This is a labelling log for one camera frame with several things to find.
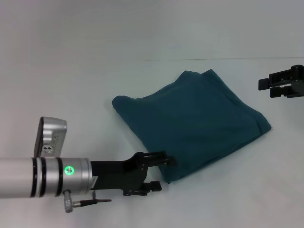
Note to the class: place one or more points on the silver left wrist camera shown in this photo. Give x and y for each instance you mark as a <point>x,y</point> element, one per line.
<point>50,137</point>

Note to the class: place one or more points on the teal blue t-shirt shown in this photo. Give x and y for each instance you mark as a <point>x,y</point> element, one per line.
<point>190,126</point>

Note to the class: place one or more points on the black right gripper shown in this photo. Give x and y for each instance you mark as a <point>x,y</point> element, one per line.
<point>298,80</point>

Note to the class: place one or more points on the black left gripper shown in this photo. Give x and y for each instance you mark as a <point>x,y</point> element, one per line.
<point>116,174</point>

